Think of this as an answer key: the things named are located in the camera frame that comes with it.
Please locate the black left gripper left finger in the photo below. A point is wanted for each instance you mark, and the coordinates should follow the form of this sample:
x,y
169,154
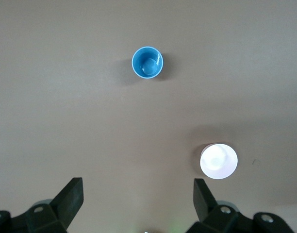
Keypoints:
x,y
66,204

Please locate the blue plastic cup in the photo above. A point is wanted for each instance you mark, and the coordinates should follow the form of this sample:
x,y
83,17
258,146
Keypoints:
x,y
147,63

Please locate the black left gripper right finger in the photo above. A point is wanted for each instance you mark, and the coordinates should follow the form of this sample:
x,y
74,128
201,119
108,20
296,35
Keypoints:
x,y
206,206

